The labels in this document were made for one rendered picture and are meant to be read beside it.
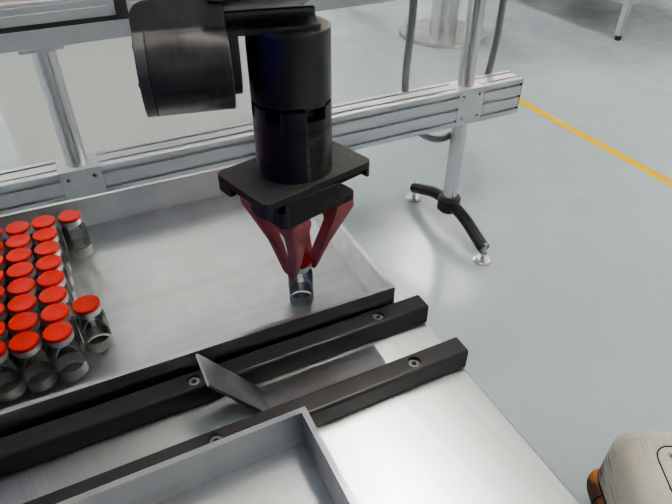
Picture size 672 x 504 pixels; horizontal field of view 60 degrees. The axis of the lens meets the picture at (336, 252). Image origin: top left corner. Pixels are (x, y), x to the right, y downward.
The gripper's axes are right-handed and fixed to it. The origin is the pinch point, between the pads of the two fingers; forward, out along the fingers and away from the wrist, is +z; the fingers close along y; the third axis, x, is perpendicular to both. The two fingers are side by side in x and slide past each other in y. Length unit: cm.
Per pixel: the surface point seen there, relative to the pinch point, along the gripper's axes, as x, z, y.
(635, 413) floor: 11, 92, -97
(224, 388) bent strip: 7.2, 0.4, 12.2
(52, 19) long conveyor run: -97, 1, -14
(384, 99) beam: -82, 34, -96
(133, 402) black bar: 1.9, 2.9, 16.8
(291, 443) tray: 11.1, 4.4, 9.9
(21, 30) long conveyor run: -99, 2, -8
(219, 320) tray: -2.8, 4.4, 6.9
